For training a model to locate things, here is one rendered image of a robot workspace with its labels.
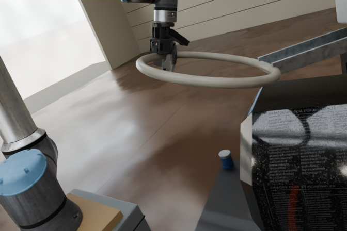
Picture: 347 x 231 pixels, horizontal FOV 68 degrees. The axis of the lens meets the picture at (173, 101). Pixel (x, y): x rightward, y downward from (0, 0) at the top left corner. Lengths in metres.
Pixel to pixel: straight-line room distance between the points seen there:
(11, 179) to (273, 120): 1.02
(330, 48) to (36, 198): 1.04
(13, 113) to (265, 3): 7.02
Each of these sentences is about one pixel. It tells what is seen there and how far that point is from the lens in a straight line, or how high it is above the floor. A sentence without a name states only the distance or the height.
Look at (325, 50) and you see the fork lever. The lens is 1.03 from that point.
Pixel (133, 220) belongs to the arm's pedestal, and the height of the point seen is 0.82.
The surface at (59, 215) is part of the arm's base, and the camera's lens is 0.94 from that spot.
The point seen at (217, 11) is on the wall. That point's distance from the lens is 8.00.
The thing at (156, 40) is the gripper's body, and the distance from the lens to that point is 1.04.
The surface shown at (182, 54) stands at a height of 1.21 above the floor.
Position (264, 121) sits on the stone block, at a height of 0.79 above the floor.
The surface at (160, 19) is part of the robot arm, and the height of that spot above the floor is 1.38.
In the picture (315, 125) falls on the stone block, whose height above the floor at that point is 0.77.
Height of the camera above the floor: 1.44
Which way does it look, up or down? 21 degrees down
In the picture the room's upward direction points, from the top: 21 degrees counter-clockwise
